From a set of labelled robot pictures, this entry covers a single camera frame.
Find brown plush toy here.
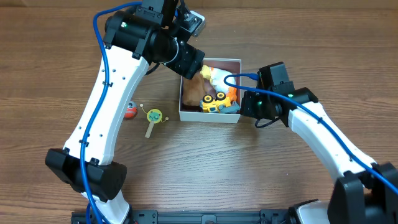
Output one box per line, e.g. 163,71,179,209
182,73,206,106

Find white plush duck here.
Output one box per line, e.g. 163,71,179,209
200,65,238,101

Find yellow cat rattle drum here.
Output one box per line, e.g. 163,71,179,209
139,104,169,138

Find left blue cable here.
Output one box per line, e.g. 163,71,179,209
79,1,180,224

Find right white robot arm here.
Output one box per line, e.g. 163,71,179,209
242,88,397,224

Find yellow toy crane truck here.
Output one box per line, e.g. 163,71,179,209
200,92,240,114

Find red ball toy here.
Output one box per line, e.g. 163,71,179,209
124,101,137,119

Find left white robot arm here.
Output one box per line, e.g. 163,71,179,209
45,2,205,223

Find white box pink interior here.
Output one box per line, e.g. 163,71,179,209
178,57,242,124

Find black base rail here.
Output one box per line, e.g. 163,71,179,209
70,208,312,224

